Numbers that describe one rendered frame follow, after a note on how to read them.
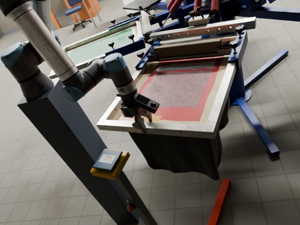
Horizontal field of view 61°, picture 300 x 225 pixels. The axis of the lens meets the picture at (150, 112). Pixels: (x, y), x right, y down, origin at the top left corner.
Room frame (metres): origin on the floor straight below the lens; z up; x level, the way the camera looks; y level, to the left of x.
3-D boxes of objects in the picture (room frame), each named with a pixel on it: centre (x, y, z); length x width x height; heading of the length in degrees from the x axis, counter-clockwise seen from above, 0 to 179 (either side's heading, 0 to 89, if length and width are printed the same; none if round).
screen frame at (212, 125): (1.16, -0.21, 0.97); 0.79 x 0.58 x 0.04; 141
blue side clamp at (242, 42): (1.17, -0.57, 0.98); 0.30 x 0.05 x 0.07; 141
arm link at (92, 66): (0.95, 0.12, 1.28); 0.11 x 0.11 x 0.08; 37
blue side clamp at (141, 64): (1.52, -0.14, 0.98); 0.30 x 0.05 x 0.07; 141
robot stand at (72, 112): (1.21, 0.46, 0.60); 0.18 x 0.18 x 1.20; 69
